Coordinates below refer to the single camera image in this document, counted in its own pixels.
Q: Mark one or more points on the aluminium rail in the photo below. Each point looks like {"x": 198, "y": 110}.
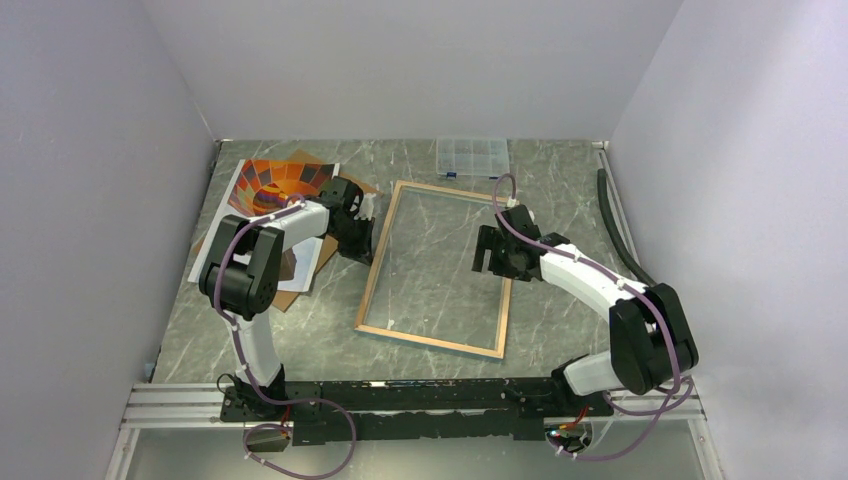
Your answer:
{"x": 201, "y": 405}

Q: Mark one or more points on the blue picture frame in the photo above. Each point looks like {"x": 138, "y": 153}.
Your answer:
{"x": 371, "y": 285}

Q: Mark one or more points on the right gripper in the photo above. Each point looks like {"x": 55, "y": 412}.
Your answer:
{"x": 490, "y": 237}

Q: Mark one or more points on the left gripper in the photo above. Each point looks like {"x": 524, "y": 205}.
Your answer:
{"x": 362, "y": 252}

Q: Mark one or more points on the clear glass pane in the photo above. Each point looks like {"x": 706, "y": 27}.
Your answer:
{"x": 437, "y": 265}

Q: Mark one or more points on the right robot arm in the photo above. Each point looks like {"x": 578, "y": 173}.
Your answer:
{"x": 650, "y": 342}

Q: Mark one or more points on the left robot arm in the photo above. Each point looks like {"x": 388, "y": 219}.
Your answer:
{"x": 241, "y": 271}

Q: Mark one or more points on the clear plastic organizer box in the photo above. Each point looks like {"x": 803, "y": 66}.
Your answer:
{"x": 481, "y": 157}

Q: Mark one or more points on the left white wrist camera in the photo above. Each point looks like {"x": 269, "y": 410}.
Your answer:
{"x": 366, "y": 209}

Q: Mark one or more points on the black base bar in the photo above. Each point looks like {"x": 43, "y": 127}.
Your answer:
{"x": 523, "y": 409}

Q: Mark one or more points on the hot air balloon photo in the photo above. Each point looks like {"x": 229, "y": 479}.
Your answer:
{"x": 265, "y": 199}

